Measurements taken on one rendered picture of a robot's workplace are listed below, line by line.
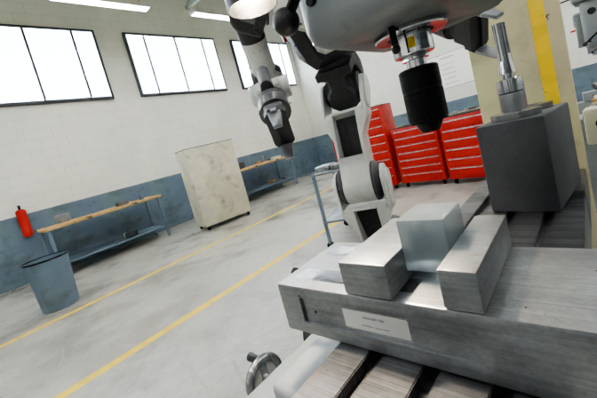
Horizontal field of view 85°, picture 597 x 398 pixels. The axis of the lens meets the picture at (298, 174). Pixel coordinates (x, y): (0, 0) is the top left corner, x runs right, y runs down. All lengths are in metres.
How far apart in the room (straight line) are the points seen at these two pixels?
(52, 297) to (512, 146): 4.83
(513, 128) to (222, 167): 6.10
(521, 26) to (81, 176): 7.43
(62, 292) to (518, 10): 5.06
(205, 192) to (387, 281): 6.13
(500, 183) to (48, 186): 7.53
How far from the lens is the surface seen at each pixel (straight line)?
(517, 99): 0.80
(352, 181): 1.14
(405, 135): 5.50
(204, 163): 6.47
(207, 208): 6.45
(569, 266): 0.42
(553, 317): 0.35
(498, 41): 0.82
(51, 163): 7.84
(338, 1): 0.38
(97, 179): 7.96
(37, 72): 8.18
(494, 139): 0.78
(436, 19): 0.42
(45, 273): 4.93
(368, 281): 0.38
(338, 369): 0.42
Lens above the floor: 1.22
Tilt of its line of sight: 6 degrees down
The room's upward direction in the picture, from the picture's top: 15 degrees counter-clockwise
